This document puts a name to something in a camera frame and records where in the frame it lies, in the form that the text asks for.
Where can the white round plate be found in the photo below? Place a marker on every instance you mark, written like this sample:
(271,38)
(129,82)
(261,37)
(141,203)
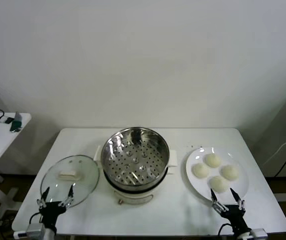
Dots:
(238,190)

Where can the green flat item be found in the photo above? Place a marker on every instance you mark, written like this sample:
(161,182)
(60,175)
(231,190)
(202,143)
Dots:
(16,125)

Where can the white steamed baozi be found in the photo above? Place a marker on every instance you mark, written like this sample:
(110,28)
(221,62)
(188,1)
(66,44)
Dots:
(201,171)
(230,172)
(219,184)
(213,160)

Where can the perforated steel steamer basket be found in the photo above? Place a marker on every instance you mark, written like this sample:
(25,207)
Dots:
(135,160)

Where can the white electric cooker base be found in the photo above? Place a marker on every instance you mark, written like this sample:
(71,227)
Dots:
(132,197)

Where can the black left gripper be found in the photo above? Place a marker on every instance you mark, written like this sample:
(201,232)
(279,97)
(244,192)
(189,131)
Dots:
(49,211)

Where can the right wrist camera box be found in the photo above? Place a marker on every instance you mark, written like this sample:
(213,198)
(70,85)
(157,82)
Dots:
(258,235)

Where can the grey card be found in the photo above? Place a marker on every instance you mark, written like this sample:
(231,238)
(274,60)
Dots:
(18,116)

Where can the small black phone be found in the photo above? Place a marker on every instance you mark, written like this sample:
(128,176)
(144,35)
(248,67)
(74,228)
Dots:
(8,120)

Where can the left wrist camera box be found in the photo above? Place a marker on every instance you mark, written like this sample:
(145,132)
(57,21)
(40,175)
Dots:
(31,230)

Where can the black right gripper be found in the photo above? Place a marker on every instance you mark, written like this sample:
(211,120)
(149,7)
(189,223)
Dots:
(234,215)

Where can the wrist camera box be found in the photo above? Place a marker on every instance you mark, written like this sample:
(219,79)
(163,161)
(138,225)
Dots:
(31,230)
(258,235)

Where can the round glass pot lid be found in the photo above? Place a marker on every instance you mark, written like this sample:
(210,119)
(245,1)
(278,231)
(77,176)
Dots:
(70,180)

